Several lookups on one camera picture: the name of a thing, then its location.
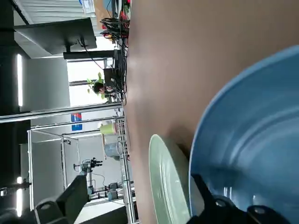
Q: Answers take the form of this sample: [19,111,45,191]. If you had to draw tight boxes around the white strip light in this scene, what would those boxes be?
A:
[16,53,24,107]

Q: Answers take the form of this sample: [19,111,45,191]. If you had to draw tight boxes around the person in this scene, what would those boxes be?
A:
[92,83,115,100]

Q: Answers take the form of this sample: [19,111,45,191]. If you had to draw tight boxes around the blue plate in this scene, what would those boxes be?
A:
[188,44,299,224]

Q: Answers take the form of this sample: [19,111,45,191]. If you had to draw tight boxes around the black hub with cables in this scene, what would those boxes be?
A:
[100,17,130,42]

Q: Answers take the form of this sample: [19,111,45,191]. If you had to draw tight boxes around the green plate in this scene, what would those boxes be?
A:
[148,134,193,224]

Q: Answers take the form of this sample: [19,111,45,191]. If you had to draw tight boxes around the green plant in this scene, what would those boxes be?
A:
[86,71,105,94]

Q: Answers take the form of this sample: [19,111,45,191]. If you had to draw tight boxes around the black computer monitor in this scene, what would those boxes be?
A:
[13,17,117,60]

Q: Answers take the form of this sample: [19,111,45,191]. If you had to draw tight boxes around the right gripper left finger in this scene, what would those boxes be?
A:
[0,174,90,224]

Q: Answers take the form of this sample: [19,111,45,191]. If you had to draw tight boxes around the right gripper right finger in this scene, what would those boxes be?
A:
[190,174,292,224]

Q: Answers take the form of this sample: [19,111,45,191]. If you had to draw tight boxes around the aluminium frame beam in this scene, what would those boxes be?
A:
[0,104,124,124]

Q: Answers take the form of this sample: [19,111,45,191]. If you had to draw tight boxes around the green paper cup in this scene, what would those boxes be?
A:
[100,123,116,135]

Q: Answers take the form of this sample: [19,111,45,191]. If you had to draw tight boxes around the cardboard box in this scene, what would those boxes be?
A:
[94,0,110,26]

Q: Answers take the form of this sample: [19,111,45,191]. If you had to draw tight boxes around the clear blue plastic cup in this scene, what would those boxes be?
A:
[104,140,124,161]

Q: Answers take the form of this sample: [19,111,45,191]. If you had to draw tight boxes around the black box device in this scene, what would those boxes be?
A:
[103,67,118,87]

